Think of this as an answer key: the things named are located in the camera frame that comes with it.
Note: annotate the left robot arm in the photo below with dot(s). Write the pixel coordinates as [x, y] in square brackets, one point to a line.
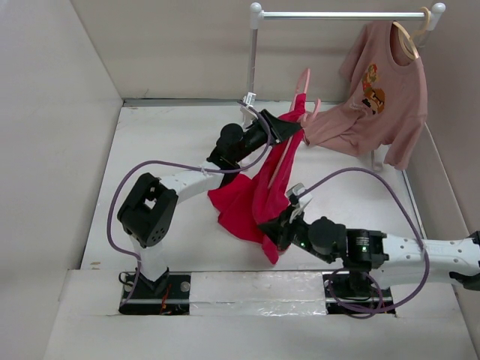
[147, 212]

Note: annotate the wooden hanger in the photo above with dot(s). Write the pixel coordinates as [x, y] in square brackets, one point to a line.
[407, 40]

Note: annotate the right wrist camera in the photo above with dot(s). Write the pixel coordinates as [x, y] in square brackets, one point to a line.
[298, 196]

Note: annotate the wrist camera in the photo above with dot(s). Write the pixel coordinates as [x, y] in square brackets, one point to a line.
[247, 104]
[298, 196]

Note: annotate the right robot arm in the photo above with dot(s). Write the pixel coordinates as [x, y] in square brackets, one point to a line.
[391, 260]

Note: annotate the pink plastic hanger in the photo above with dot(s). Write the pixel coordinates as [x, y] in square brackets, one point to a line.
[301, 88]

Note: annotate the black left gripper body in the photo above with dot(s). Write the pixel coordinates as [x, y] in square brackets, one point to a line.
[254, 135]

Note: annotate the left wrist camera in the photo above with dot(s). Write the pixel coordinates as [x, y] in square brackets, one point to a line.
[247, 104]

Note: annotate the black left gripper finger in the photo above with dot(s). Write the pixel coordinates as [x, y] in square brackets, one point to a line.
[283, 130]
[271, 120]

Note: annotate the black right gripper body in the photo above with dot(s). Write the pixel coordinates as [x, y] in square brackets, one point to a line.
[297, 231]

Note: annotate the white clothes rack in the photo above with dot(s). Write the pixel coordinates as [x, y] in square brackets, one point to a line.
[258, 14]

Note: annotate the red t shirt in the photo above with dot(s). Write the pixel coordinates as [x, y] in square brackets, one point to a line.
[246, 202]

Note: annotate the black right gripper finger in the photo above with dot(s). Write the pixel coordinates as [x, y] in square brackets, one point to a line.
[281, 239]
[274, 227]

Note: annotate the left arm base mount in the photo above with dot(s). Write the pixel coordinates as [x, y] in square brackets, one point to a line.
[170, 296]

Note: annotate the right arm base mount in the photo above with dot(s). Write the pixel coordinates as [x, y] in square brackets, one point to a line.
[359, 291]

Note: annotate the pink printed t shirt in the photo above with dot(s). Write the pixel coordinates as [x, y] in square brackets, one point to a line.
[386, 105]

